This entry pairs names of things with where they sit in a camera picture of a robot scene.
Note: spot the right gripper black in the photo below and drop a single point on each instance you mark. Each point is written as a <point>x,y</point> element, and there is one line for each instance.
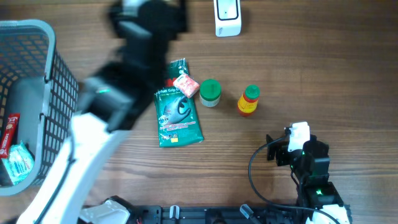
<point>282,147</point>

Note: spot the red yellow sauce bottle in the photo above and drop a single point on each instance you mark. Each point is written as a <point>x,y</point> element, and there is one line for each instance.
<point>248,101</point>

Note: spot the green-lid white jar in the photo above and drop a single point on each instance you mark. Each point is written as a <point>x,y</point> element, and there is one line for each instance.
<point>210,93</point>

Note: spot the green 3M gloves packet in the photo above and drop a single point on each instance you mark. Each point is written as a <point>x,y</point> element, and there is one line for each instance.
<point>177,119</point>

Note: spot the pink tissue packet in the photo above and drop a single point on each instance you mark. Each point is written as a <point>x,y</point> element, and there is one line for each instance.
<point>186,85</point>

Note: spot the white wet wipes pack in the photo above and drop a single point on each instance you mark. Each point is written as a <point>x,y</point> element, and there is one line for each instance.
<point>19,163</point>

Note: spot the red Nescafe stick sachet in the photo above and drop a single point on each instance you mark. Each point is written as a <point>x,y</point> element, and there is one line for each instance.
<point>11,127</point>

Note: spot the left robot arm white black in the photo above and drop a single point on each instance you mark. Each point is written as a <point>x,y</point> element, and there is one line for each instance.
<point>111,101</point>

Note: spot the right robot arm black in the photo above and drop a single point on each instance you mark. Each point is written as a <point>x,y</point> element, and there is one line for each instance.
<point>309,166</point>

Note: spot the white barcode scanner box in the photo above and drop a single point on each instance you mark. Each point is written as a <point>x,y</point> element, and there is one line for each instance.
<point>228,20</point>

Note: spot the grey plastic lattice basket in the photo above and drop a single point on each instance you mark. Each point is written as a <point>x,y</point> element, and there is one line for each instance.
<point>37,84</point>

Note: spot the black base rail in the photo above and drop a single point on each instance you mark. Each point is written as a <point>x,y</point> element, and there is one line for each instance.
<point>117,210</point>

